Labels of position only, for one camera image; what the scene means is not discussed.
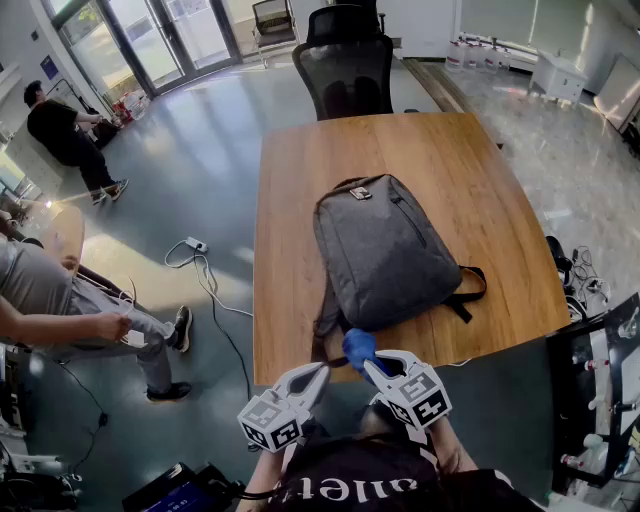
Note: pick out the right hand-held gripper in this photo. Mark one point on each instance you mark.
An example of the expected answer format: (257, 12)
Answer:
(420, 400)

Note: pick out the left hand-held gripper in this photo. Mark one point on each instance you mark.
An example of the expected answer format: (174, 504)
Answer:
(270, 422)

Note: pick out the black screen device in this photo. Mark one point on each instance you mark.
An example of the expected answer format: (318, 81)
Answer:
(165, 492)

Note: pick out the round wooden table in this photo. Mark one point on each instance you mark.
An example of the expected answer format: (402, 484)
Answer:
(67, 235)

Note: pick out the person's black printed shirt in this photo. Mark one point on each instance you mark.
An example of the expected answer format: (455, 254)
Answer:
(375, 480)

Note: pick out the glass entrance doors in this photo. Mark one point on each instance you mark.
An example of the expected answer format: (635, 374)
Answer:
(150, 35)

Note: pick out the row of clear bottles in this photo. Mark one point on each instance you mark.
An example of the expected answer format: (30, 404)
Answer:
(475, 55)

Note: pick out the red white containers pile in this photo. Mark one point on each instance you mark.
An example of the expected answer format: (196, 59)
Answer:
(131, 106)

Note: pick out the person's right forearm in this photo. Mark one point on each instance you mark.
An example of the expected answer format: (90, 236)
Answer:
(452, 450)

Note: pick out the blue cloth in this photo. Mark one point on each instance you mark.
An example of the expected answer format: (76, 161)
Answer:
(357, 345)

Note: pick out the long wooden bench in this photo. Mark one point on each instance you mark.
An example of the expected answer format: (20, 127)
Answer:
(440, 90)

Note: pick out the black mesh office chair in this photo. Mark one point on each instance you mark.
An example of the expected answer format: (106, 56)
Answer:
(350, 60)

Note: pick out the white cabinet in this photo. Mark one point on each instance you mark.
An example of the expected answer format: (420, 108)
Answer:
(557, 77)

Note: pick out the blue wall sign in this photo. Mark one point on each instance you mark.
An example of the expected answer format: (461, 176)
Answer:
(49, 68)

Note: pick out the white leaning panel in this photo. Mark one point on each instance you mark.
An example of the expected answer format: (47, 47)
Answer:
(620, 90)

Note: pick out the grey backpack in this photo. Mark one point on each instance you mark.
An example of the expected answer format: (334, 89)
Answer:
(385, 250)

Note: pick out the grey metal locker cabinet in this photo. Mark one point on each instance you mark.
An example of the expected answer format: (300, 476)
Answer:
(30, 160)

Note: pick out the person's left forearm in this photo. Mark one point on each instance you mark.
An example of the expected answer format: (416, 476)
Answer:
(262, 480)

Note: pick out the black equipment rack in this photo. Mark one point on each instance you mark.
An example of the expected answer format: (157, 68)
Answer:
(575, 400)

